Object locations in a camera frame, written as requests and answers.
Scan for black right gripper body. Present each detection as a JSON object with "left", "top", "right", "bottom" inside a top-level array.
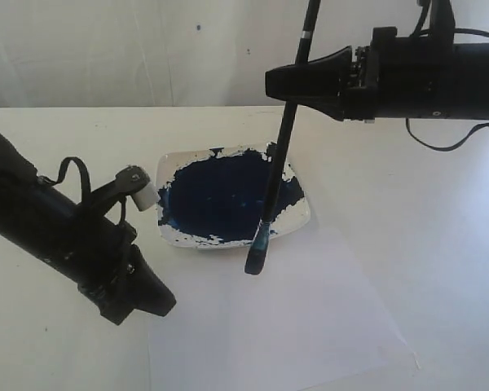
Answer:
[{"left": 340, "top": 26, "right": 454, "bottom": 121}]

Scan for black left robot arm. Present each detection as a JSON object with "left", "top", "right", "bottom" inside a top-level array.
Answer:
[{"left": 0, "top": 134, "right": 176, "bottom": 325}]

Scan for white paper sheet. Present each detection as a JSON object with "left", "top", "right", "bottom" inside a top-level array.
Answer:
[{"left": 148, "top": 224, "right": 411, "bottom": 390}]

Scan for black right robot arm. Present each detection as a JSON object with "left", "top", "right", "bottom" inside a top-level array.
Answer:
[{"left": 265, "top": 27, "right": 489, "bottom": 121}]

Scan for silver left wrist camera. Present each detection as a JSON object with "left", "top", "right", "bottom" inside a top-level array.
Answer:
[{"left": 114, "top": 165, "right": 157, "bottom": 212}]

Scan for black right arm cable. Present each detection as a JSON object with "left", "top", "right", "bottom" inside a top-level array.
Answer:
[{"left": 405, "top": 27, "right": 489, "bottom": 152}]

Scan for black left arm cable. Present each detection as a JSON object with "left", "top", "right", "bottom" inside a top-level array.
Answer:
[{"left": 38, "top": 156, "right": 127, "bottom": 229}]

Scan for white plate with blue paint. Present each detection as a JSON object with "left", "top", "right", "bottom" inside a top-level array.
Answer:
[{"left": 154, "top": 141, "right": 312, "bottom": 250}]

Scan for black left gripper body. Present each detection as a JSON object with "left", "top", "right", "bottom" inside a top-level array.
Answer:
[{"left": 60, "top": 203, "right": 137, "bottom": 325}]

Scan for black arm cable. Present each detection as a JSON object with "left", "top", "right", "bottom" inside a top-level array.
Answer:
[
  {"left": 405, "top": 27, "right": 489, "bottom": 152},
  {"left": 38, "top": 156, "right": 127, "bottom": 229}
]

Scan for black paintbrush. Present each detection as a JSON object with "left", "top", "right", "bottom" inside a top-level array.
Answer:
[{"left": 244, "top": 0, "right": 321, "bottom": 275}]

